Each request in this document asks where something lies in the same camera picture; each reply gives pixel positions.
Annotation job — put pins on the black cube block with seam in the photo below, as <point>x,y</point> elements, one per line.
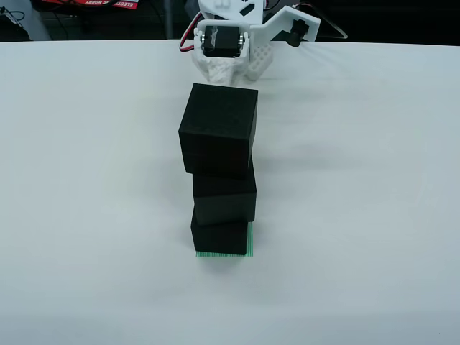
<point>215,125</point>

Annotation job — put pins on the green square marker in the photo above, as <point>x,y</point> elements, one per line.
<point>250,240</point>

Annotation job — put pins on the red printed package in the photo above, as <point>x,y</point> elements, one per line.
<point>108,3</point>

